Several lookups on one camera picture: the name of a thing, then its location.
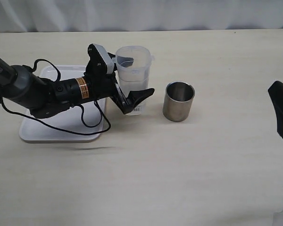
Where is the white plastic tray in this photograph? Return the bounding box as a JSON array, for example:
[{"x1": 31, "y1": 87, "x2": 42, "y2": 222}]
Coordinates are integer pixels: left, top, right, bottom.
[{"x1": 19, "y1": 65, "x2": 107, "y2": 143}]

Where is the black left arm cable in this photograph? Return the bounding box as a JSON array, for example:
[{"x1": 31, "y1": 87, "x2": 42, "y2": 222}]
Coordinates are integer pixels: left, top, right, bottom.
[{"x1": 0, "y1": 58, "x2": 112, "y2": 136}]

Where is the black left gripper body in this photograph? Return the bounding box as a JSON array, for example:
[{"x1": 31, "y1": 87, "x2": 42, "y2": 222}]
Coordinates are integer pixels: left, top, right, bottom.
[{"x1": 84, "y1": 43, "x2": 127, "y2": 114}]

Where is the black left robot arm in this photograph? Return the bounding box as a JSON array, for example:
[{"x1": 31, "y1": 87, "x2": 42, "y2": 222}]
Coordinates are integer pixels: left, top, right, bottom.
[{"x1": 0, "y1": 43, "x2": 155, "y2": 119}]

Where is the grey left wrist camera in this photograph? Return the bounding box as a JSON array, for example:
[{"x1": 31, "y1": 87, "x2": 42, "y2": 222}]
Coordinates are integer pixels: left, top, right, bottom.
[{"x1": 94, "y1": 44, "x2": 115, "y2": 74}]

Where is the stainless steel cup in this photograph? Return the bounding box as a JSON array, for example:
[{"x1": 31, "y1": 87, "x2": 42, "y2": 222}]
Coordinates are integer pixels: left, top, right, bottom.
[{"x1": 163, "y1": 81, "x2": 195, "y2": 122}]

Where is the white curtain backdrop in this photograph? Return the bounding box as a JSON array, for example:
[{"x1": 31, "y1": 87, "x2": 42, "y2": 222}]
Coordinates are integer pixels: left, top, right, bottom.
[{"x1": 0, "y1": 0, "x2": 283, "y2": 32}]

